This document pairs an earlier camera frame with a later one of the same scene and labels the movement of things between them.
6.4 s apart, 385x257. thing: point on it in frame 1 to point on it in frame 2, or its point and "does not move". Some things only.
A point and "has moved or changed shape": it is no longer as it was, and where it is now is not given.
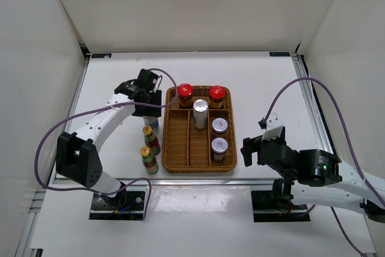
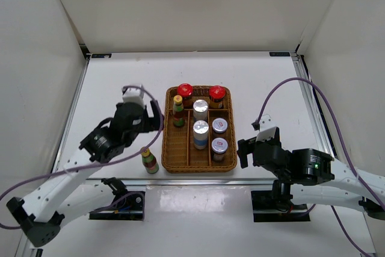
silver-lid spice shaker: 152,121 has moved or changed shape
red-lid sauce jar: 216,94 does not move
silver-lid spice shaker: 200,114 does not move
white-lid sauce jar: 219,125 does not move
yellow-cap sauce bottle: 151,141 to 178,117
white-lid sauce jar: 219,147 does not move
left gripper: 152,111 to 155,123
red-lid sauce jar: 185,95 does not move
